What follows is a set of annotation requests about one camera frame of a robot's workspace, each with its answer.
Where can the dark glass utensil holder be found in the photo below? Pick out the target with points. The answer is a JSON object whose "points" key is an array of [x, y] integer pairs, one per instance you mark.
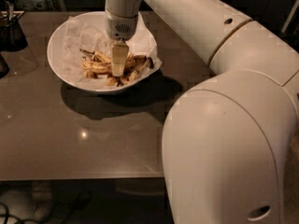
{"points": [[12, 37]]}

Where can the white ceramic bowl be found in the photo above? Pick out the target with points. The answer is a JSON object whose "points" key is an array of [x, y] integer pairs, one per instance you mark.
{"points": [[57, 56]]}

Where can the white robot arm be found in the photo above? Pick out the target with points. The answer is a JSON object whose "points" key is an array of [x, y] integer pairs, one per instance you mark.
{"points": [[225, 141]]}

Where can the dark round object at edge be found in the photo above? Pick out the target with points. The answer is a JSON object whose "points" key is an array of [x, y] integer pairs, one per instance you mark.
{"points": [[4, 69]]}

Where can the ripe spotted banana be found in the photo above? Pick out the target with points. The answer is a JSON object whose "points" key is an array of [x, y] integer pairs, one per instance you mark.
{"points": [[131, 64]]}

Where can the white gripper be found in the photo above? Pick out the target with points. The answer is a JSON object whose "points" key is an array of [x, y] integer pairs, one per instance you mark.
{"points": [[121, 27]]}

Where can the brown banana peel pieces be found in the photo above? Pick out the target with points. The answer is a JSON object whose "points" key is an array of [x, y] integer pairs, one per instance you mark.
{"points": [[125, 79]]}

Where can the white paper liner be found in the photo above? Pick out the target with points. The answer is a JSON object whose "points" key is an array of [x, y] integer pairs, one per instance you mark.
{"points": [[86, 61]]}

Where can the white robot base under table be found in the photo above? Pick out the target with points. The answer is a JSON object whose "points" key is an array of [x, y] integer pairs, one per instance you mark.
{"points": [[28, 202]]}

